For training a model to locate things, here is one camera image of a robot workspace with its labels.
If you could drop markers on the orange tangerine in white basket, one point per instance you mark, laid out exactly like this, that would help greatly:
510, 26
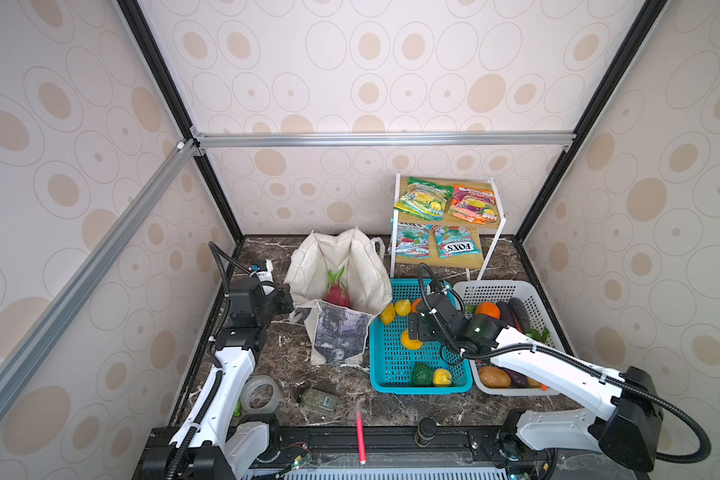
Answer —
488, 309

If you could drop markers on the brown potato toy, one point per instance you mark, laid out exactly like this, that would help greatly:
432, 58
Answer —
494, 378

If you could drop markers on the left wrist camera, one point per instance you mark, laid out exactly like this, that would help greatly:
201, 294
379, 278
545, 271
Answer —
262, 271

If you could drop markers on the pink dragon fruit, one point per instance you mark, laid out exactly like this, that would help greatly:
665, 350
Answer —
337, 293

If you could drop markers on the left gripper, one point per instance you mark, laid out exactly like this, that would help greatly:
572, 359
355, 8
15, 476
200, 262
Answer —
281, 291

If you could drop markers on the white wooden shelf rack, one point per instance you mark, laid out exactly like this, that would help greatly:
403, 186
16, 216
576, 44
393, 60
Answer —
486, 237

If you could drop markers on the purple eggplant toy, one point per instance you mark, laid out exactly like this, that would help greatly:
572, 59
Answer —
506, 314

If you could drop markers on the white plastic basket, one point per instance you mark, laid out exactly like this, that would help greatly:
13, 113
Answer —
476, 292

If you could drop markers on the horizontal aluminium bar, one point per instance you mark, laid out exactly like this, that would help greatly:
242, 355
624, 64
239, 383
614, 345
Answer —
204, 141

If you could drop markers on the small glass jar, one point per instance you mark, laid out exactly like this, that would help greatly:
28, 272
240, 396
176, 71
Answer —
319, 400

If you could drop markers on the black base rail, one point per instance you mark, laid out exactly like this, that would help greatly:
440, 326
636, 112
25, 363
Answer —
499, 446

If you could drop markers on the teal plastic basket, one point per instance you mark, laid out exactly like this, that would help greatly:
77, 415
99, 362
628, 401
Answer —
392, 365

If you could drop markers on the left Foxs candy packet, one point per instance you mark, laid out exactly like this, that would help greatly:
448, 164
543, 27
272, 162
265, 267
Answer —
412, 240

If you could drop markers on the clear tape roll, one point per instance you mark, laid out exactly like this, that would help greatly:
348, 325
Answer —
261, 395

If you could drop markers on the black knob on rail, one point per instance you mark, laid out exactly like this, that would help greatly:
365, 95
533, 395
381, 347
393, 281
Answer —
425, 432

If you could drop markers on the dark cucumber toy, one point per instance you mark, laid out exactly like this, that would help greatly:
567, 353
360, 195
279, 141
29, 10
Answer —
520, 315

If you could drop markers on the red pen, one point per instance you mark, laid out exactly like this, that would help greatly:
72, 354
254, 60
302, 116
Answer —
361, 447

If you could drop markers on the pink orange snack packet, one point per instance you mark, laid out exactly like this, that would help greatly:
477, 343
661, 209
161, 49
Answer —
472, 205

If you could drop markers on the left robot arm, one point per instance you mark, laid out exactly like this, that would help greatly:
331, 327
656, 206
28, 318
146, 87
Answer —
203, 447

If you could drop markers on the orange fruit toy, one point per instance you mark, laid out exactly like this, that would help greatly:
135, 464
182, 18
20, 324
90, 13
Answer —
415, 305

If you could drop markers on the yellow orange mango toy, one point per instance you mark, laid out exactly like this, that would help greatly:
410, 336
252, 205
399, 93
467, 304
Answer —
408, 343

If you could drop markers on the green snack packet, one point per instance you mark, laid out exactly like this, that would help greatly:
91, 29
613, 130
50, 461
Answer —
424, 199

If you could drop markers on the white canvas grocery bag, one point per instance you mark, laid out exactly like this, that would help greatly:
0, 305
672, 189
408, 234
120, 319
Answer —
338, 335

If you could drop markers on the yellow lemon toy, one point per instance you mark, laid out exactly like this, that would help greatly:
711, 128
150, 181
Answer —
403, 307

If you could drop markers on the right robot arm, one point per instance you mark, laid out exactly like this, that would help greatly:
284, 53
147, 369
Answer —
620, 413

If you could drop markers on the foxs candy packet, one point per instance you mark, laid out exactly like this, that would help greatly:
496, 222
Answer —
452, 241
412, 240

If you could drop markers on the right Foxs candy packet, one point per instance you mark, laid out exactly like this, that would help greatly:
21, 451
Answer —
452, 241

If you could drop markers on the left aluminium bar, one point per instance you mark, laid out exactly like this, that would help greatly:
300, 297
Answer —
35, 346

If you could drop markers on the yellow corn toy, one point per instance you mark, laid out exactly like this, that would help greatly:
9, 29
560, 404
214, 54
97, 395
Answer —
389, 314

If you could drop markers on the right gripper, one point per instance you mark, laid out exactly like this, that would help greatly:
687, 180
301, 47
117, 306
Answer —
414, 322

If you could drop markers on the green bell pepper toy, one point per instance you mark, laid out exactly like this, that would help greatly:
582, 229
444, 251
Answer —
422, 375

